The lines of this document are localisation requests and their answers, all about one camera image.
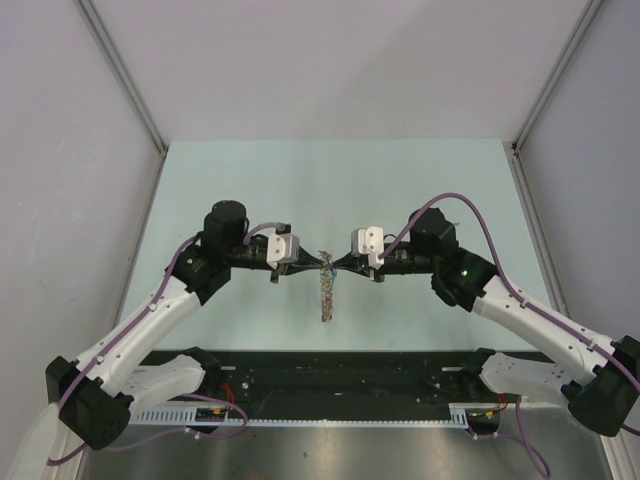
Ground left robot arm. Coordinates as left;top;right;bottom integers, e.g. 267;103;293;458
45;200;332;450

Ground grey cable duct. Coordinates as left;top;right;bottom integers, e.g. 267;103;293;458
129;405;474;429

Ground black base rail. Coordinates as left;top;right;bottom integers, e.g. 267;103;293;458
144;349;521;421

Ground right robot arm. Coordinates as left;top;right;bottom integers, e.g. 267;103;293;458
334;208;639;437

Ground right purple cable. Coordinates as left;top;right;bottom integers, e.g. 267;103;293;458
377;192;634;474

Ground aluminium frame post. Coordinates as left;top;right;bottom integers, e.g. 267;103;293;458
74;0;169;159
512;0;606;156

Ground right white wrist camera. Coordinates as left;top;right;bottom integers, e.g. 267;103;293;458
351;226;385;270

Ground left aluminium frame post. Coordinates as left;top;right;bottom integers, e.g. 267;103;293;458
74;0;169;159

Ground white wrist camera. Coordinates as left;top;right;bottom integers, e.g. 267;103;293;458
266;223;300;269
351;226;385;270

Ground right aluminium frame post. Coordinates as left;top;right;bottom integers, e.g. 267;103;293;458
512;0;606;156

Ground purple cable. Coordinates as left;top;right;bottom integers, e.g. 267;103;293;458
47;221;291;469
377;192;634;474

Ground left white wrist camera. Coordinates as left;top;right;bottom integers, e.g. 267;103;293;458
266;223;300;269

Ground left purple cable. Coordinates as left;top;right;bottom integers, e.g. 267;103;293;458
47;221;291;469

